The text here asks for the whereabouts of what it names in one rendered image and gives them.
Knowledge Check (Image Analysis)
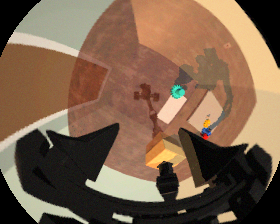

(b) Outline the yellow gear with black stripe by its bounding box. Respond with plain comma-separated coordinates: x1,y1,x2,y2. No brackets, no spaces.
204,120,211,128

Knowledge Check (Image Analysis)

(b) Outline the teal gear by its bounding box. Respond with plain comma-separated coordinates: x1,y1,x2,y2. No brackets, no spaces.
171,84,185,99

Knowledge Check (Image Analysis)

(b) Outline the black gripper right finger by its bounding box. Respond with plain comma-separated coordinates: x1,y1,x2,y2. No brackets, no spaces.
179,127,249,188

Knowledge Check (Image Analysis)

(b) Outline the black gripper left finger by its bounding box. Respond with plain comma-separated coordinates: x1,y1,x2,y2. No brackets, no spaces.
46,123,120,183

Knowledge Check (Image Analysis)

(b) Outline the blue gear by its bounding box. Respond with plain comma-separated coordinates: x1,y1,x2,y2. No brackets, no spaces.
201,127,212,135

